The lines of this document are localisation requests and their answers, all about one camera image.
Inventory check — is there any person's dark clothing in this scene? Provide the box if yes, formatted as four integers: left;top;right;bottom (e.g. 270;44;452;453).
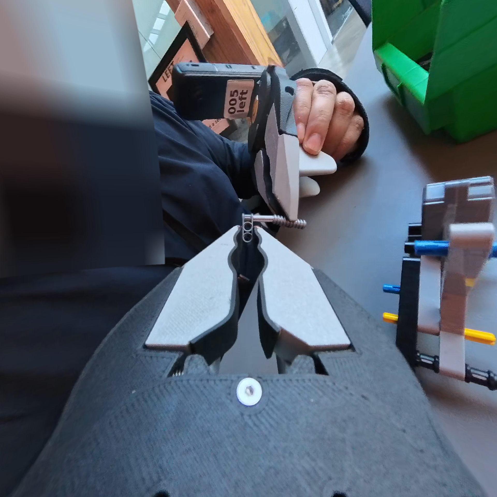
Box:
0;214;241;497

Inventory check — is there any person's left hand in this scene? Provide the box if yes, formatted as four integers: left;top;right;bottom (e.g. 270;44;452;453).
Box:
293;77;366;162

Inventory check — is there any large green storage bin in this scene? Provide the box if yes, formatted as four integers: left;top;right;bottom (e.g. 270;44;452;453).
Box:
371;0;497;144

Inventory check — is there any grey lego shock absorber spring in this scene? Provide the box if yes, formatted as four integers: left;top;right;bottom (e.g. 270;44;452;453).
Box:
242;214;307;244

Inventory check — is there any wooden cabinet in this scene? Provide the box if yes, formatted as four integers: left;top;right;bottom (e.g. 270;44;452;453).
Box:
167;0;284;68

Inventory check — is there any person's left forearm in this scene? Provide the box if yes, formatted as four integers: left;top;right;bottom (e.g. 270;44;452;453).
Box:
149;91;268;218

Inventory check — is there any black framed sign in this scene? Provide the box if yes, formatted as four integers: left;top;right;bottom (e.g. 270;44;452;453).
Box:
148;19;212;103

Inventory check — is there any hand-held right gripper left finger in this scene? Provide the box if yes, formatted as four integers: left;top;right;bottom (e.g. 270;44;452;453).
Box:
144;225;239;366

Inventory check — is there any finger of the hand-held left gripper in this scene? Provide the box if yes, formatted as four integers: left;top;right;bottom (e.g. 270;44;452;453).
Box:
263;105;301;221
253;149;288;233

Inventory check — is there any white glass display cabinet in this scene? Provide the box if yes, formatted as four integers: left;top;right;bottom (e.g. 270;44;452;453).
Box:
252;0;373;67

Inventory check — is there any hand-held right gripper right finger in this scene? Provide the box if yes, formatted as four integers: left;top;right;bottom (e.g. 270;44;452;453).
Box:
255;227;353;361

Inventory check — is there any grey and black lego assembly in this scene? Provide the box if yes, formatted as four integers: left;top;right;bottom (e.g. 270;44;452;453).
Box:
382;176;497;389

